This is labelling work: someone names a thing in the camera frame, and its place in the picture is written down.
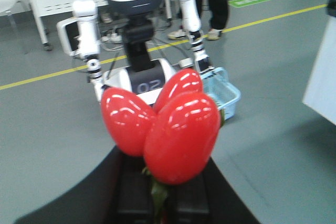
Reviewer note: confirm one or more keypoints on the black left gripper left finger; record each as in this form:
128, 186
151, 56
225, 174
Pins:
78, 192

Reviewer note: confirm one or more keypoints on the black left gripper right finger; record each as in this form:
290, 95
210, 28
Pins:
209, 198

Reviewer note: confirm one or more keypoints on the white robot arm image right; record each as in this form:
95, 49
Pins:
192, 26

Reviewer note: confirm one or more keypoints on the standing person black trousers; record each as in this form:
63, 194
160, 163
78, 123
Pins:
210, 3

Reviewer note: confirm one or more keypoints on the white robot mobile base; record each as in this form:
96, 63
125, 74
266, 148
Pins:
146, 84

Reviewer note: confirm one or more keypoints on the light blue plastic basket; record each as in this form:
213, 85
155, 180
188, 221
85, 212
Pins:
216, 84

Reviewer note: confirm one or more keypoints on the red cherry tomato bunch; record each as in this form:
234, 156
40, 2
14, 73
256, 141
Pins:
175, 136

